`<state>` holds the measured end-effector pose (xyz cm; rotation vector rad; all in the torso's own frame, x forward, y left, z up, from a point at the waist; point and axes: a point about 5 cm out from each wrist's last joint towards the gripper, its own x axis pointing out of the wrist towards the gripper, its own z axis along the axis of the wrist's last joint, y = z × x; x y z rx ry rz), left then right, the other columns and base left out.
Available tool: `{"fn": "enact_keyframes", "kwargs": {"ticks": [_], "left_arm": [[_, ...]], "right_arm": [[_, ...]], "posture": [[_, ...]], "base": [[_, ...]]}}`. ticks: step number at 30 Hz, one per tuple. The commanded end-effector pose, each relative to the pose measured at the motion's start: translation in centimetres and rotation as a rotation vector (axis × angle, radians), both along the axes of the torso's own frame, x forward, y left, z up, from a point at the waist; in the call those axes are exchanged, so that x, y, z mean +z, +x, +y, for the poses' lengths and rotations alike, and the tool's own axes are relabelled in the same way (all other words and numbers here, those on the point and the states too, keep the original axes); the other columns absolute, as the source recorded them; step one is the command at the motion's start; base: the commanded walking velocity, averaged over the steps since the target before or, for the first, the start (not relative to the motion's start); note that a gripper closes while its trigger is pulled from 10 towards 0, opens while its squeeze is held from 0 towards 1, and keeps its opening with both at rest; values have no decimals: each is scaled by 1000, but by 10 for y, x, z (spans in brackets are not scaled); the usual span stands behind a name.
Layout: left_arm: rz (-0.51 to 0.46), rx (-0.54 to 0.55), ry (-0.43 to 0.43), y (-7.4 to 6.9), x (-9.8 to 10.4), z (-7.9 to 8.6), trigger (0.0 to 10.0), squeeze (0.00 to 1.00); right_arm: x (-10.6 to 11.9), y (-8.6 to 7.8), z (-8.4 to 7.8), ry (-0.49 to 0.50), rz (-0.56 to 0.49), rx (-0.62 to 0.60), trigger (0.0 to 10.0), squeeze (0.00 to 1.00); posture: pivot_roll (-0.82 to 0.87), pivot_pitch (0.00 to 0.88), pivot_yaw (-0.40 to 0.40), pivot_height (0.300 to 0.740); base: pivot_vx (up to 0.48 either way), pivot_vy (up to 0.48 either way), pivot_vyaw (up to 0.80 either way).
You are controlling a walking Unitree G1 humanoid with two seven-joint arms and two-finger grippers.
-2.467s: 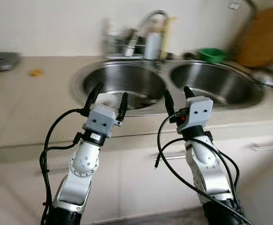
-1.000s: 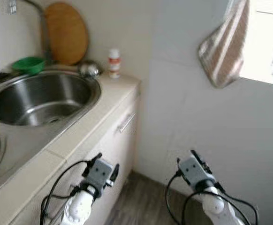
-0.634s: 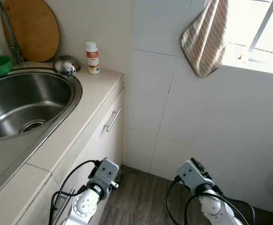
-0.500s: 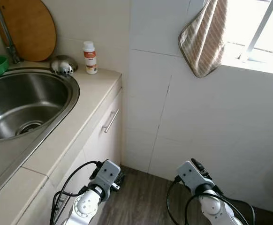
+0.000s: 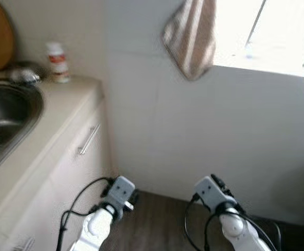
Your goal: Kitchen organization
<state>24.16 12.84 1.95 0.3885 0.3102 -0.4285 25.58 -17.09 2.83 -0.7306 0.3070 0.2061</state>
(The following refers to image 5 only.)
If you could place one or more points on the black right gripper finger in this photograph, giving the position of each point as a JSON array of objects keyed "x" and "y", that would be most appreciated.
[{"x": 218, "y": 182}]

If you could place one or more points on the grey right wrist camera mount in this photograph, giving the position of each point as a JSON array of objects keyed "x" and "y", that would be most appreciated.
[{"x": 210, "y": 191}]

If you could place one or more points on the brown striped hanging towel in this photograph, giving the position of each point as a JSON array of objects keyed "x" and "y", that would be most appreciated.
[{"x": 191, "y": 36}]

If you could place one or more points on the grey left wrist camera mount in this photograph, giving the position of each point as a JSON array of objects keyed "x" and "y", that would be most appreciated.
[{"x": 121, "y": 191}]

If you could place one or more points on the silver metal scourer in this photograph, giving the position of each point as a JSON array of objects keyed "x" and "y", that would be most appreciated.
[{"x": 24, "y": 73}]

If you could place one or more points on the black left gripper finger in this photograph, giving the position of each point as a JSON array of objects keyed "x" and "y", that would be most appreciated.
[{"x": 133, "y": 197}]

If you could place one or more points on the stainless steel kitchen sink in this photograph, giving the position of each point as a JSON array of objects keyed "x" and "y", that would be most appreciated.
[{"x": 6, "y": 120}]

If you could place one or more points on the white bottle red label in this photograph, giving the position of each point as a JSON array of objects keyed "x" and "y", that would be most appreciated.
[{"x": 58, "y": 63}]

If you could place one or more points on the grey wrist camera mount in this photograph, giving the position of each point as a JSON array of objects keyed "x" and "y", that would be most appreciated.
[
  {"x": 121, "y": 191},
  {"x": 210, "y": 191}
]

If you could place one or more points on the white barred window frame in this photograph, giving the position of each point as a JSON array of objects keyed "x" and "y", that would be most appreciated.
[{"x": 254, "y": 26}]

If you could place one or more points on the beige kitchen cabinet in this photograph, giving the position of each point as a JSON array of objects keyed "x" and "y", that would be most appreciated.
[{"x": 63, "y": 157}]

